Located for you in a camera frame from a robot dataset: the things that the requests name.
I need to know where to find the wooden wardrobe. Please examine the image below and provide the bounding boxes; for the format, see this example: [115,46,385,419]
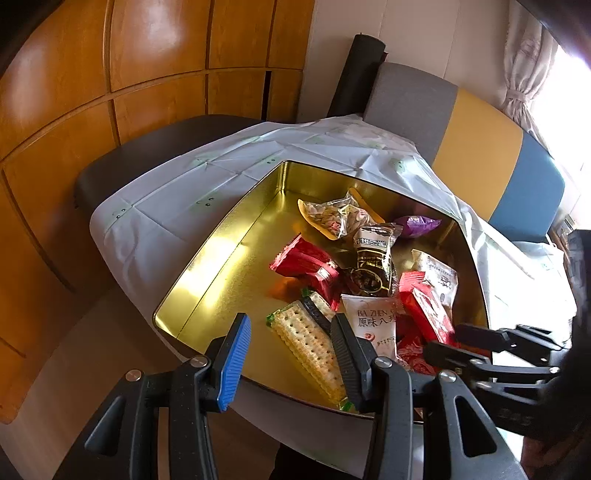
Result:
[0,0,315,425]

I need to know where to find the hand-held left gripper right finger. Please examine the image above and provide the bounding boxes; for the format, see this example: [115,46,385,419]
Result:
[330,313,527,480]

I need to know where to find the grey yellow blue headboard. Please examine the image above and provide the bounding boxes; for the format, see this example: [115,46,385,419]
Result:
[365,62,566,243]

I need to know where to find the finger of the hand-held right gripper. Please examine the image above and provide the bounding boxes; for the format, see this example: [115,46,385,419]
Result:
[424,340,561,386]
[455,323,571,356]

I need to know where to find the window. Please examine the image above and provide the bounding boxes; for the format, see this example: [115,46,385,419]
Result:
[536,41,591,185]

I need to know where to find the black rolled mat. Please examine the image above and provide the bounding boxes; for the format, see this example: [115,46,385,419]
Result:
[328,33,387,118]

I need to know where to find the red foil candy packet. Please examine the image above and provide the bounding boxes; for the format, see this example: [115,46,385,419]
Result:
[269,234,331,278]

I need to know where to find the white snack packet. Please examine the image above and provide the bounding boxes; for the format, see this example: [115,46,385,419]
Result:
[341,295,407,365]

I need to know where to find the dark brown snack packet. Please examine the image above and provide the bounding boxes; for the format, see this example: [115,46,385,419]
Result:
[344,223,403,298]

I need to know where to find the red gold-patterned snack packet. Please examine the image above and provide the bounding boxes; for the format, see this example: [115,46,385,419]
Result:
[394,323,439,374]

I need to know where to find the gold tin box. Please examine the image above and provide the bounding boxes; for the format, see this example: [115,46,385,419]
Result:
[152,160,489,423]

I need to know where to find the white printed tablecloth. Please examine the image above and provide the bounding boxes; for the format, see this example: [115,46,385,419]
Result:
[90,113,578,333]

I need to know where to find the cracker packet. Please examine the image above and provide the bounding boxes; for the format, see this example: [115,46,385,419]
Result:
[265,288,356,411]

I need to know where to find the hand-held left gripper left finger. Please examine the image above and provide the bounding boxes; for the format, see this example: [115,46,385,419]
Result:
[53,313,252,480]

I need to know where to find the small red snack packet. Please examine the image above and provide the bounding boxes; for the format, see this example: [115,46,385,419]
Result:
[398,271,460,347]

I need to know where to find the purple snack packet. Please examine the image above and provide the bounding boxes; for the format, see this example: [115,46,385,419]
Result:
[392,215,443,238]

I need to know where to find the beige patterned curtain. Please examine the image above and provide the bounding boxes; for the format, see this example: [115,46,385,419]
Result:
[501,9,559,125]

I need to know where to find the beige pastry packet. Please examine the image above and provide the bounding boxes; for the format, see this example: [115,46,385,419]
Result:
[411,248,459,305]

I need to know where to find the clear seed packet yellow edge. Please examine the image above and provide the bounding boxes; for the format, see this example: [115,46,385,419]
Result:
[297,187,386,241]

